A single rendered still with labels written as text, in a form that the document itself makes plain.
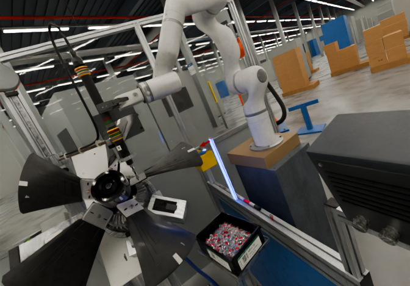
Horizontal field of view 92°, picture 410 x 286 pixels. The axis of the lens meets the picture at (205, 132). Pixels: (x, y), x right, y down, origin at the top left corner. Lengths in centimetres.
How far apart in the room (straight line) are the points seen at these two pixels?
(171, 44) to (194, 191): 119
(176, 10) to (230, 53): 31
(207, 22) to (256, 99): 44
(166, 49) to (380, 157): 75
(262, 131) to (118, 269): 89
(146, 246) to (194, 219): 109
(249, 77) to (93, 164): 91
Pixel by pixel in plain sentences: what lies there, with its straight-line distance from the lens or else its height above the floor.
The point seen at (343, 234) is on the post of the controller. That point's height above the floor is 99.
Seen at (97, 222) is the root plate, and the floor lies 112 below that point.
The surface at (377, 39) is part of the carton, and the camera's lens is 781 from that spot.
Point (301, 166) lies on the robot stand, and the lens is 116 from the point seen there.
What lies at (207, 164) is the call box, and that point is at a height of 101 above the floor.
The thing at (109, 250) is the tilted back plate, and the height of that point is 94.
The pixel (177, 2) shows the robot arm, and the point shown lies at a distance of 97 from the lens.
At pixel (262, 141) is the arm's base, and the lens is 110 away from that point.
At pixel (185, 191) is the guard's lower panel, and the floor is 73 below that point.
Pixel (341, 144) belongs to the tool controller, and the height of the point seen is 123.
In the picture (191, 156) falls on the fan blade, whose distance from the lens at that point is 82.
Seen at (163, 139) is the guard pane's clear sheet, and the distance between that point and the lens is 157.
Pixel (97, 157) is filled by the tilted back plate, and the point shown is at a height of 129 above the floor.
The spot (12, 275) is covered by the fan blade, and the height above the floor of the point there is 113.
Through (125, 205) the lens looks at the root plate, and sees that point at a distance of 82.
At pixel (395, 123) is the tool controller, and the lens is 39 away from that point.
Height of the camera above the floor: 139
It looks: 10 degrees down
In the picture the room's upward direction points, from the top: 23 degrees counter-clockwise
